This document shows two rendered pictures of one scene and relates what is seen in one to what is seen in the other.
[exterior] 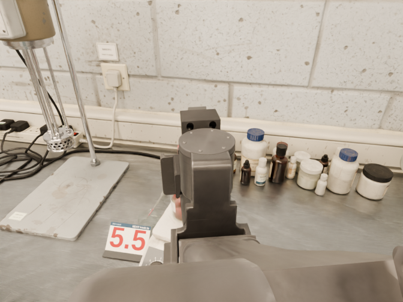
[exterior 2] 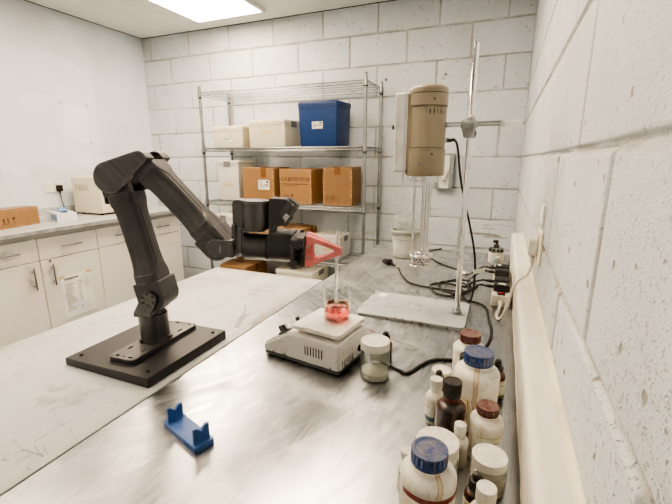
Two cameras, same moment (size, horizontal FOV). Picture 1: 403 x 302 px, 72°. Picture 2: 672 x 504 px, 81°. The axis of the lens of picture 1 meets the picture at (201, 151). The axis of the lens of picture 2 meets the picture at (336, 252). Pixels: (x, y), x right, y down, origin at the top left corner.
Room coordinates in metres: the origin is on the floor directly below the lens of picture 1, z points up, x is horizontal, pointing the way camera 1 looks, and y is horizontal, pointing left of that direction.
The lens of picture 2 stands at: (0.57, -0.78, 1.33)
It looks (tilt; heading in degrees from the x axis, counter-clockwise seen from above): 13 degrees down; 101
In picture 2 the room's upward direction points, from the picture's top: straight up
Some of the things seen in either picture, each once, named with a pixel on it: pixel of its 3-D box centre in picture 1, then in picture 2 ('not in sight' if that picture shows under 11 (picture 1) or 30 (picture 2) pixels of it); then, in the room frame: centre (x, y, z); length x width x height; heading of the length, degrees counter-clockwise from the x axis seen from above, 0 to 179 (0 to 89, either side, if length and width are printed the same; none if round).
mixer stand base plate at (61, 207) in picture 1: (72, 190); (414, 308); (0.57, 0.35, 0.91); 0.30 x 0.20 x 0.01; 169
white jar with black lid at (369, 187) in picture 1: (373, 181); not in sight; (0.57, -0.45, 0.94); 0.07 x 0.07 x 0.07
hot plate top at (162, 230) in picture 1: (191, 220); (329, 322); (0.39, 0.02, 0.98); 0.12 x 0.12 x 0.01; 70
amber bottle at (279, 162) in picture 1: (279, 162); (450, 412); (0.63, -0.22, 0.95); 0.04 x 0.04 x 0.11
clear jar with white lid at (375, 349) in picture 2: not in sight; (374, 358); (0.50, -0.04, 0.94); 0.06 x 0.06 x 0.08
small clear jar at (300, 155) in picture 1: (300, 162); (488, 471); (0.68, -0.29, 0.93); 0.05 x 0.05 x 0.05
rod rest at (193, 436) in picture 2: not in sight; (187, 425); (0.22, -0.28, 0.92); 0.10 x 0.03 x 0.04; 151
